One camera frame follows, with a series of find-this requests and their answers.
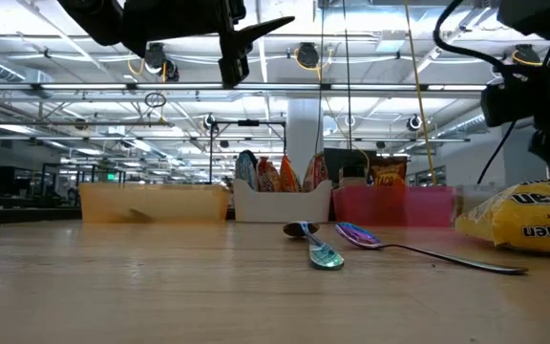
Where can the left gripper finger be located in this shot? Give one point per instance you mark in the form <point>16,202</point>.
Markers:
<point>265,29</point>

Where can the orange plastic bin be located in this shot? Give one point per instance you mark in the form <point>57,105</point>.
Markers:
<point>155,205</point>

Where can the black monitor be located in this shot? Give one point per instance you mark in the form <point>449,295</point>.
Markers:
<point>346,157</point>

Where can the brown snack packet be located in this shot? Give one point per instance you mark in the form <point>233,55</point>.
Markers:
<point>389,172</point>

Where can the red yellow ramen packet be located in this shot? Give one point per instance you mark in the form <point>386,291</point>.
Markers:
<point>268,177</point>

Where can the white plastic bin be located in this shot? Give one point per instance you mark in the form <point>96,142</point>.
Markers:
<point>282,208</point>

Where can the small black ceiling reel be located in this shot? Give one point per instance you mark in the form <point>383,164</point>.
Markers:
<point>209,122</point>
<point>414,122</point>

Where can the red ramen packet green edge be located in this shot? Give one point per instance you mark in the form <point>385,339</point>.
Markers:
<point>317,174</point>

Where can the blue white ramen packet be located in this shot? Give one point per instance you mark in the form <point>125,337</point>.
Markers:
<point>246,172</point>

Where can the white square column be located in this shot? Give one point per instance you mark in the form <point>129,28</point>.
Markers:
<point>303,134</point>

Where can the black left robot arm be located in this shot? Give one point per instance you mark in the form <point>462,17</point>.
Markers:
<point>93,19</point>

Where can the pink plastic bin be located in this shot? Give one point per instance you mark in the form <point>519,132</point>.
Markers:
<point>399,208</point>

